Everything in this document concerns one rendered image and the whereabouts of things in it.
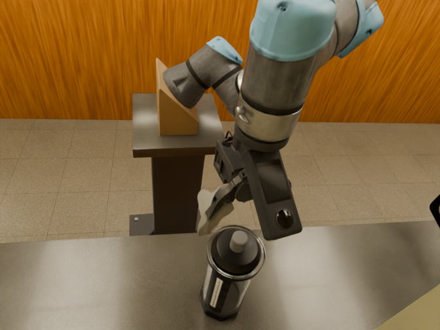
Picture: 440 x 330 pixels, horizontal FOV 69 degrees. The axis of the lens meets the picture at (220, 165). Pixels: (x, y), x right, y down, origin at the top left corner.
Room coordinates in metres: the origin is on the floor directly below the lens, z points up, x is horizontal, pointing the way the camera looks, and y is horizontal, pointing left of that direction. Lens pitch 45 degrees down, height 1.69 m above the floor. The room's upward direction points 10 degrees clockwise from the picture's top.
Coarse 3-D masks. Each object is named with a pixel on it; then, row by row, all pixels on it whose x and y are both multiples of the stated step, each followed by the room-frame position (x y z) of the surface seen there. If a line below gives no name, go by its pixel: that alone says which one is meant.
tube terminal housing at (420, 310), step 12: (420, 300) 0.26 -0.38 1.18; (432, 300) 0.26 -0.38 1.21; (408, 312) 0.26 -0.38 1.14; (420, 312) 0.25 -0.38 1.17; (432, 312) 0.24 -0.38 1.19; (384, 324) 0.27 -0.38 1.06; (396, 324) 0.25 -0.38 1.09; (408, 324) 0.24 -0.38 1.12; (420, 324) 0.24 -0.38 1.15; (432, 324) 0.23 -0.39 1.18
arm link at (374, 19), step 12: (372, 0) 0.75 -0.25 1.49; (372, 12) 0.72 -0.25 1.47; (372, 24) 0.71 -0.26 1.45; (360, 36) 0.70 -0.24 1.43; (348, 48) 0.70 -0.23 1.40; (240, 72) 0.90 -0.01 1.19; (228, 84) 0.88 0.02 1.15; (240, 84) 0.86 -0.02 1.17; (228, 96) 0.87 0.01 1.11; (228, 108) 0.87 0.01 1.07
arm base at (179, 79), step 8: (184, 64) 0.94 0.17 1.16; (168, 72) 0.92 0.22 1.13; (176, 72) 0.91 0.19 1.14; (184, 72) 0.91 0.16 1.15; (192, 72) 0.91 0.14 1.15; (168, 80) 0.89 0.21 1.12; (176, 80) 0.89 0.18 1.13; (184, 80) 0.90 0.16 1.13; (192, 80) 0.90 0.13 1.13; (200, 80) 0.90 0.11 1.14; (168, 88) 0.87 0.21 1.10; (176, 88) 0.87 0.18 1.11; (184, 88) 0.88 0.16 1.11; (192, 88) 0.89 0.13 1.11; (200, 88) 0.90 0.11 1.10; (176, 96) 0.86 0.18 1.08; (184, 96) 0.87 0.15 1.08; (192, 96) 0.88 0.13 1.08; (200, 96) 0.93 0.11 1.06; (184, 104) 0.87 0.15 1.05; (192, 104) 0.89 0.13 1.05
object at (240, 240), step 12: (216, 240) 0.31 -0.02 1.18; (228, 240) 0.31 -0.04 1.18; (240, 240) 0.30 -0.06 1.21; (252, 240) 0.32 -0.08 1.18; (216, 252) 0.29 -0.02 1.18; (228, 252) 0.29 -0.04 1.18; (240, 252) 0.29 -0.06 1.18; (252, 252) 0.30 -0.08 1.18; (228, 264) 0.27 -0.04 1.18; (240, 264) 0.27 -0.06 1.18; (252, 264) 0.28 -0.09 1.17
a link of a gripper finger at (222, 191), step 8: (232, 184) 0.29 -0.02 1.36; (216, 192) 0.29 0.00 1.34; (224, 192) 0.28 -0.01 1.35; (232, 192) 0.28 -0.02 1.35; (216, 200) 0.28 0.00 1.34; (224, 200) 0.28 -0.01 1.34; (232, 200) 0.28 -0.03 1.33; (208, 208) 0.28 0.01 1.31; (216, 208) 0.27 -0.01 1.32; (208, 216) 0.27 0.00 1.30
